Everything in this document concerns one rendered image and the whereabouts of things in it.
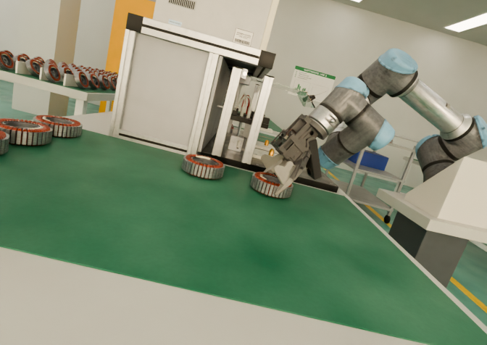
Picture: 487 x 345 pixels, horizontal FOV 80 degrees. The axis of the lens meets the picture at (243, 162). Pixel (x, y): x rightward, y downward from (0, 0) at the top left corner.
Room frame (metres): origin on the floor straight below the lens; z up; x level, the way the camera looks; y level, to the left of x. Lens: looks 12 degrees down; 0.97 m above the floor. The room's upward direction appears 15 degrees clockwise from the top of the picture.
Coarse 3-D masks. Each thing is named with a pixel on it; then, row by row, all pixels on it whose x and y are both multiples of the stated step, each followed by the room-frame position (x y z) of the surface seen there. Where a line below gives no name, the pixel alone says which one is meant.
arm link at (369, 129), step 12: (372, 108) 0.76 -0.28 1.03; (360, 120) 0.74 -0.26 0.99; (372, 120) 0.74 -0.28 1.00; (384, 120) 0.75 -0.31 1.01; (348, 132) 0.78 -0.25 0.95; (360, 132) 0.75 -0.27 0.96; (372, 132) 0.74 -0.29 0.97; (384, 132) 0.74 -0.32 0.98; (348, 144) 0.78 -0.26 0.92; (360, 144) 0.77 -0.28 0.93; (372, 144) 0.75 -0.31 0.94; (384, 144) 0.74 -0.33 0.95
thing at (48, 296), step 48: (0, 288) 0.22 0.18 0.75; (48, 288) 0.24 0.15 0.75; (96, 288) 0.25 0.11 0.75; (144, 288) 0.27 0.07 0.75; (0, 336) 0.18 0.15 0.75; (48, 336) 0.19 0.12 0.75; (96, 336) 0.20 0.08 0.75; (144, 336) 0.21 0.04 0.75; (192, 336) 0.23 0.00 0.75; (240, 336) 0.24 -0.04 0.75; (288, 336) 0.26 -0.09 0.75; (336, 336) 0.28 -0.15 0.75; (384, 336) 0.30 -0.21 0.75
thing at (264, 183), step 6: (258, 174) 0.75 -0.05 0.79; (264, 174) 0.77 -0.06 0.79; (270, 174) 0.78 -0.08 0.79; (252, 180) 0.73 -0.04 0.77; (258, 180) 0.71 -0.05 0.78; (264, 180) 0.70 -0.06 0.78; (270, 180) 0.75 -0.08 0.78; (276, 180) 0.77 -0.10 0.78; (252, 186) 0.72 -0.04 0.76; (258, 186) 0.70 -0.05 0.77; (264, 186) 0.69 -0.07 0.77; (270, 186) 0.70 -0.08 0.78; (276, 186) 0.69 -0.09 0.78; (288, 186) 0.71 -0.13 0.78; (264, 192) 0.70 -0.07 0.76; (270, 192) 0.69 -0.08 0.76; (282, 192) 0.70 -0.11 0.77; (288, 192) 0.71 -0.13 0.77; (282, 198) 0.71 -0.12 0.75
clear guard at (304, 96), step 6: (252, 78) 1.34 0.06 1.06; (258, 78) 1.29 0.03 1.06; (276, 84) 1.30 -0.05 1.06; (288, 90) 1.46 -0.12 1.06; (294, 90) 1.36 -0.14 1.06; (300, 90) 1.30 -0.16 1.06; (300, 96) 1.48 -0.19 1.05; (306, 96) 1.35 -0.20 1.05; (306, 102) 1.42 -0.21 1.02; (312, 102) 1.30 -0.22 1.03
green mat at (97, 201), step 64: (0, 192) 0.38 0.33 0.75; (64, 192) 0.43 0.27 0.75; (128, 192) 0.50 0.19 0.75; (192, 192) 0.58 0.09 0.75; (256, 192) 0.70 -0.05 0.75; (320, 192) 0.88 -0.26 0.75; (64, 256) 0.28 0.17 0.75; (128, 256) 0.31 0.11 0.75; (192, 256) 0.35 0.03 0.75; (256, 256) 0.39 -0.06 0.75; (320, 256) 0.45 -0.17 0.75; (384, 256) 0.52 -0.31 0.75; (384, 320) 0.32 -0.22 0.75; (448, 320) 0.36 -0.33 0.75
